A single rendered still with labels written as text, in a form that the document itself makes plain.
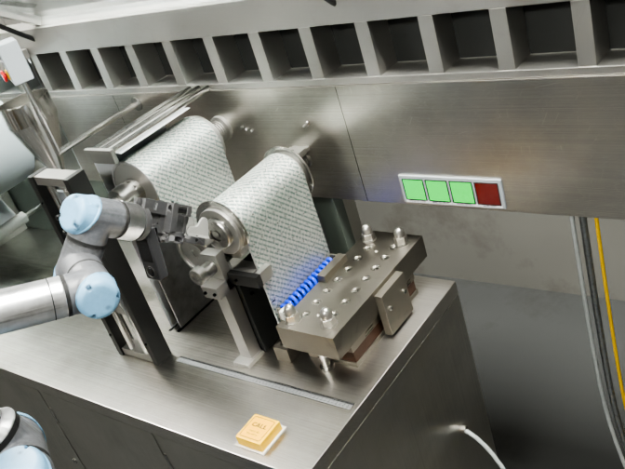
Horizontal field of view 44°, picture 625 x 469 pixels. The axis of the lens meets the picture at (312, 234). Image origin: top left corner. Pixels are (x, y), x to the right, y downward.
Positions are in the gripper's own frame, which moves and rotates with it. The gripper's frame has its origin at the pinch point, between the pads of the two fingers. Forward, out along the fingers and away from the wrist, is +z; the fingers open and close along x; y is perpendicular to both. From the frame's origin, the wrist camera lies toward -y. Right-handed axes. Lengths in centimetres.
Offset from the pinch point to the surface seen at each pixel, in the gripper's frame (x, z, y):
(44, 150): 67, 0, 19
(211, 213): -1.9, -1.3, 6.5
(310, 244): -8.3, 26.3, 3.3
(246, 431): -16.0, 3.9, -37.7
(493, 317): 12, 179, -13
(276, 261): -8.2, 15.1, -2.0
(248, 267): -5.2, 9.3, -4.0
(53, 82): 92, 15, 43
